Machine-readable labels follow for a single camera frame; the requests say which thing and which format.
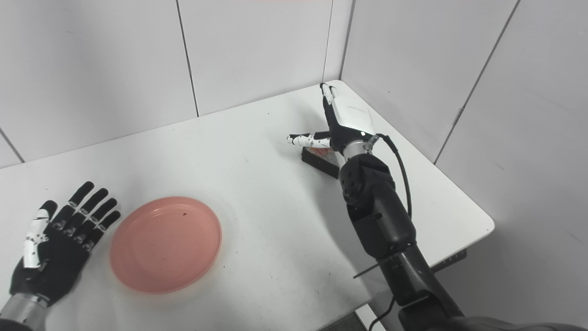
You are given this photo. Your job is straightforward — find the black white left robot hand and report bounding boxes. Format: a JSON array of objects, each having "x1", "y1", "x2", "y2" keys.
[{"x1": 9, "y1": 181, "x2": 122, "y2": 308}]

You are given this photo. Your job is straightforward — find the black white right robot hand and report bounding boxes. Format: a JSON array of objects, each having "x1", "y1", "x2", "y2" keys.
[{"x1": 287, "y1": 83, "x2": 378, "y2": 154}]

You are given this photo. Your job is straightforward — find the pink round plate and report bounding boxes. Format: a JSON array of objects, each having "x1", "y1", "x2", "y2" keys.
[{"x1": 109, "y1": 196, "x2": 223, "y2": 295}]

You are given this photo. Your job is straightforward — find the black table frame bracket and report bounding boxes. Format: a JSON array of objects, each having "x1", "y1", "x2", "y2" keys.
[{"x1": 430, "y1": 248, "x2": 468, "y2": 274}]

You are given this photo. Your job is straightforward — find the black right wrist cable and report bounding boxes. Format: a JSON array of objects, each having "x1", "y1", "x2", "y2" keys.
[{"x1": 365, "y1": 133, "x2": 413, "y2": 219}]

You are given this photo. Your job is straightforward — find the chocolate cake slice with fruit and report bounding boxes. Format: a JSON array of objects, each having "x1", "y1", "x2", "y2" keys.
[{"x1": 301, "y1": 146, "x2": 343, "y2": 180}]

